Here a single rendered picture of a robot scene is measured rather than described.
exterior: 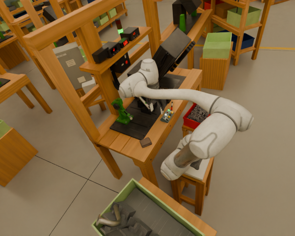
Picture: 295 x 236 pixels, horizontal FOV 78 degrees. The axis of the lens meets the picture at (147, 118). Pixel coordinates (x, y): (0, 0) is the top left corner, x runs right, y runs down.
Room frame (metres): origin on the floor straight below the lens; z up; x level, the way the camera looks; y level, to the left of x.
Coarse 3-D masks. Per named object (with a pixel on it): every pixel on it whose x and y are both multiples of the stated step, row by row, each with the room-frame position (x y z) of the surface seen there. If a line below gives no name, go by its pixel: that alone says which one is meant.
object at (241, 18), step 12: (204, 0) 4.76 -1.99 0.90; (216, 0) 4.73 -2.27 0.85; (228, 0) 3.61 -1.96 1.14; (240, 0) 3.33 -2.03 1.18; (252, 0) 3.19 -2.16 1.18; (216, 12) 4.18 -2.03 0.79; (228, 12) 3.66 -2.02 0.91; (240, 12) 3.72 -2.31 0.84; (252, 12) 3.31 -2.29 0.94; (264, 12) 3.24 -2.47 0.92; (216, 24) 4.68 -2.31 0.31; (228, 24) 3.59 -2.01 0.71; (240, 24) 3.22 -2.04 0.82; (252, 24) 3.30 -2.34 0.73; (264, 24) 3.21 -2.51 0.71; (204, 36) 4.43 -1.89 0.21; (240, 36) 3.17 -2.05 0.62; (240, 48) 3.18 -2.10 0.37; (252, 48) 3.24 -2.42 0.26
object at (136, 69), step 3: (141, 60) 1.98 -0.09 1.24; (138, 63) 1.93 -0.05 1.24; (135, 66) 1.88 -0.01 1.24; (138, 66) 1.86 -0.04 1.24; (132, 69) 1.83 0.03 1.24; (135, 69) 1.82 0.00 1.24; (138, 69) 1.80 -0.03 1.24; (129, 72) 1.79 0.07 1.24; (132, 72) 1.77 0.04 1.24; (135, 72) 1.76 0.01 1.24; (129, 75) 1.76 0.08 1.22; (135, 96) 1.75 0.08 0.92
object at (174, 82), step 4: (164, 80) 1.64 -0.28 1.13; (168, 80) 1.63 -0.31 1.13; (172, 80) 1.61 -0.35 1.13; (176, 80) 1.59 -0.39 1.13; (160, 84) 1.59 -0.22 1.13; (164, 84) 1.57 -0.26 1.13; (168, 84) 1.55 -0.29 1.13; (172, 84) 1.53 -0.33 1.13; (176, 84) 1.52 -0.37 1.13; (164, 88) 1.53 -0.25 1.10; (168, 88) 1.50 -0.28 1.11; (172, 88) 1.47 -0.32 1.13
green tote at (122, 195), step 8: (128, 184) 0.67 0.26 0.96; (136, 184) 0.67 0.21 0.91; (120, 192) 0.62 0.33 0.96; (128, 192) 0.65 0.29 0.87; (144, 192) 0.62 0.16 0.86; (112, 200) 0.57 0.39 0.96; (120, 200) 0.59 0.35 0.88; (152, 200) 0.56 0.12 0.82; (160, 200) 0.49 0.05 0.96; (168, 208) 0.43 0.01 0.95; (176, 216) 0.39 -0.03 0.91; (184, 224) 0.34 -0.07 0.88; (192, 232) 0.29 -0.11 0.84; (200, 232) 0.26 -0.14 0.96
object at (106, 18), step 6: (78, 0) 6.54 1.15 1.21; (90, 0) 7.41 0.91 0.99; (78, 6) 6.55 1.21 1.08; (120, 6) 8.30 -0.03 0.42; (108, 12) 7.51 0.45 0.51; (114, 12) 7.89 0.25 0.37; (120, 12) 8.12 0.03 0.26; (126, 12) 8.44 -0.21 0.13; (96, 18) 7.58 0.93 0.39; (102, 18) 7.78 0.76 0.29; (108, 18) 7.48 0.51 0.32; (114, 18) 7.65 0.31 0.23; (96, 24) 6.94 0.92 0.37; (102, 24) 7.13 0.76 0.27; (108, 24) 7.29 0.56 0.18
